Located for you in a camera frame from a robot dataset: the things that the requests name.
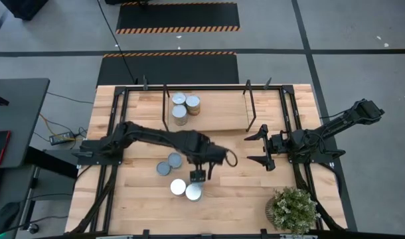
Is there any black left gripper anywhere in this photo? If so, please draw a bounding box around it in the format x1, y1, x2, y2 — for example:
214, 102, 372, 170
188, 143, 229, 183

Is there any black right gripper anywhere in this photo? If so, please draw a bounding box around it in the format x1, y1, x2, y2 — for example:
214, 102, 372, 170
244, 124, 293, 172

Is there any blue cherries label can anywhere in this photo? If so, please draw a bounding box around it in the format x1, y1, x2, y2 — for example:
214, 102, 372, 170
185, 183, 203, 202

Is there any orange apple label can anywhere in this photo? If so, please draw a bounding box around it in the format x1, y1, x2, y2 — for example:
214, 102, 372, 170
169, 178, 187, 197

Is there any tin can grey lid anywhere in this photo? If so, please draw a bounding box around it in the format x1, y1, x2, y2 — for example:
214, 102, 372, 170
167, 152, 183, 169

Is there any teal tuna can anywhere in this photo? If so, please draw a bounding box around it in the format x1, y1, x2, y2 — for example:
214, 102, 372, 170
155, 161, 172, 177

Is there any tin can silver lid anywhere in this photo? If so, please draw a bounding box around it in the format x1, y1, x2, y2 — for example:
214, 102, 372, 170
171, 104, 189, 127

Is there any tin can tan label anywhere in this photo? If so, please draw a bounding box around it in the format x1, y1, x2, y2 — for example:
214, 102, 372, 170
185, 94, 201, 116

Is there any blue can green stripe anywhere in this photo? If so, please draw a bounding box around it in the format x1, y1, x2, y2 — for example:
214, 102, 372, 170
171, 92, 187, 107

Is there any wooden shelf board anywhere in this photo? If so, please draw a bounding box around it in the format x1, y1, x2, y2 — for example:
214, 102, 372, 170
167, 89, 250, 133

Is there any potted green white plant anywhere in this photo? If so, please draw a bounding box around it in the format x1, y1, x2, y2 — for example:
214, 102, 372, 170
264, 186, 322, 236

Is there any black mat hazard stripe edge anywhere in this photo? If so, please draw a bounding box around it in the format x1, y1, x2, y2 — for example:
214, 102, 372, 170
115, 1, 241, 35
96, 51, 240, 86

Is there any black power brick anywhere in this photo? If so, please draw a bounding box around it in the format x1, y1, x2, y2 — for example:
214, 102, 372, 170
48, 131, 76, 146

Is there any dark grey desk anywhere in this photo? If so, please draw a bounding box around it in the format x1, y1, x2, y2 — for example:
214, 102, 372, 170
0, 78, 51, 169
0, 164, 37, 239

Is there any black computer mouse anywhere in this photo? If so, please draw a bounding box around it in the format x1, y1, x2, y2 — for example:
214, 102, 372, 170
0, 201, 21, 235

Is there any black box on floor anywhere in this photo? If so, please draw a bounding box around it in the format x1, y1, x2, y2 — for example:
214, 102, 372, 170
0, 0, 50, 21

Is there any black left gripper cable loop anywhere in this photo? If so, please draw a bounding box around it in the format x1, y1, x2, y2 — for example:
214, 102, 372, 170
224, 148, 238, 168

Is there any black metal shelf bracket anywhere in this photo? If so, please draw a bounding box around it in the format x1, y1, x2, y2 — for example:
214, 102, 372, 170
161, 82, 172, 136
242, 79, 258, 133

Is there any black table rig frame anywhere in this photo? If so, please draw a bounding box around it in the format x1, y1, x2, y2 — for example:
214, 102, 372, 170
69, 76, 348, 239

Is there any black floor cable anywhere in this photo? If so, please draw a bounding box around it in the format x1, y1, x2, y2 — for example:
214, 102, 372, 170
96, 0, 137, 84

